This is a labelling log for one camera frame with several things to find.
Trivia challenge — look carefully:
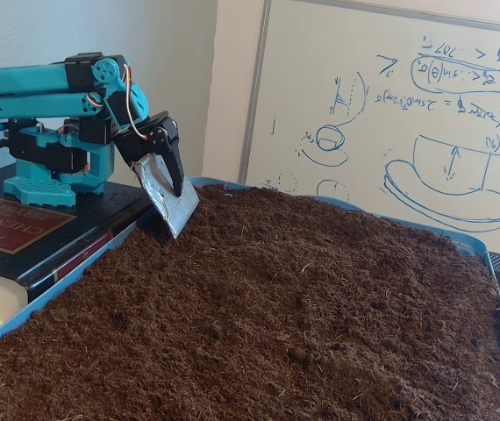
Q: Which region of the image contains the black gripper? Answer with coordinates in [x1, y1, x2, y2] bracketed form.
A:
[113, 111, 185, 197]

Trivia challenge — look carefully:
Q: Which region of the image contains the silver foil-taped blade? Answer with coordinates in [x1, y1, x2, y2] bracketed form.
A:
[133, 153, 201, 239]

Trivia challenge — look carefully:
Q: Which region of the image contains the brown soil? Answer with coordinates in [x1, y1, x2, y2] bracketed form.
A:
[0, 183, 500, 421]

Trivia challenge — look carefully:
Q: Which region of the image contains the black chemistry physics handbook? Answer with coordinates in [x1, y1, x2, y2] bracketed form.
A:
[0, 165, 161, 328]

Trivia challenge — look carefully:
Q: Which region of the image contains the whiteboard with blue drawings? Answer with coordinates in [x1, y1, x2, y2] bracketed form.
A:
[239, 0, 500, 262]

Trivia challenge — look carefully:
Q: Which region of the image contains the blue plastic tray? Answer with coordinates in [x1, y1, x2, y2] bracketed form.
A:
[0, 176, 500, 421]

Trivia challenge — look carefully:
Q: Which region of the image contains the red white servo wire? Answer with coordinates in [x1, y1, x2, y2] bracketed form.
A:
[122, 64, 151, 142]

